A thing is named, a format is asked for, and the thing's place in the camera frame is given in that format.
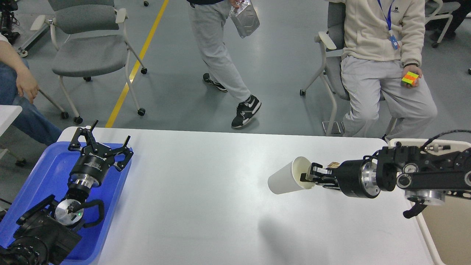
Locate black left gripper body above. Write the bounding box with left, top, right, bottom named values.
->
left=68, top=143, right=123, bottom=188

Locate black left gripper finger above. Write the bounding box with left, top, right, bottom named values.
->
left=68, top=120, right=99, bottom=152
left=110, top=135, right=134, bottom=172

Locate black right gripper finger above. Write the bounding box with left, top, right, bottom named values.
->
left=300, top=173, right=337, bottom=187
left=308, top=163, right=333, bottom=177

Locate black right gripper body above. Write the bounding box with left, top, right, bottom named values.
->
left=332, top=160, right=380, bottom=199

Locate white paper cup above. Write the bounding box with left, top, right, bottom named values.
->
left=268, top=156, right=315, bottom=194

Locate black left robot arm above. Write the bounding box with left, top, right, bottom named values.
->
left=1, top=126, right=134, bottom=265

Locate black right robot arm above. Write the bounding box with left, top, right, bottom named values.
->
left=297, top=134, right=471, bottom=219

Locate crumpled brown paper ball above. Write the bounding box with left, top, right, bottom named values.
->
left=327, top=162, right=340, bottom=168

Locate grey chair at left edge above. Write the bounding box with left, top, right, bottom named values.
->
left=39, top=89, right=69, bottom=119

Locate blue plastic tray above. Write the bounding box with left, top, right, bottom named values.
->
left=0, top=141, right=131, bottom=265

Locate white side table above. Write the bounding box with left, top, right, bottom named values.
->
left=0, top=105, right=22, bottom=136

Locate person in blue jeans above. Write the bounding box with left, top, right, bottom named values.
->
left=0, top=35, right=62, bottom=146

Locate beige plastic bin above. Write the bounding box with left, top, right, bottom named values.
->
left=389, top=138, right=471, bottom=265

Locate grey office chair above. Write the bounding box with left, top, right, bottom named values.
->
left=30, top=0, right=148, bottom=125

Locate colourful puzzle cube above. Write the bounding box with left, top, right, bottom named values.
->
left=401, top=71, right=419, bottom=86

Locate grey chair under seated person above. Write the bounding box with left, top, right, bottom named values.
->
left=300, top=2, right=398, bottom=136

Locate seated person in cream jacket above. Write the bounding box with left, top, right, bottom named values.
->
left=340, top=0, right=438, bottom=141

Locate equipment cart top left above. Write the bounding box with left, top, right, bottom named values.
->
left=0, top=0, right=48, bottom=57

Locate standing person in grey trousers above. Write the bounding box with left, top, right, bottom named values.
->
left=187, top=0, right=261, bottom=128

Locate white chair top right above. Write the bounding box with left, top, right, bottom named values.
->
left=425, top=0, right=461, bottom=48

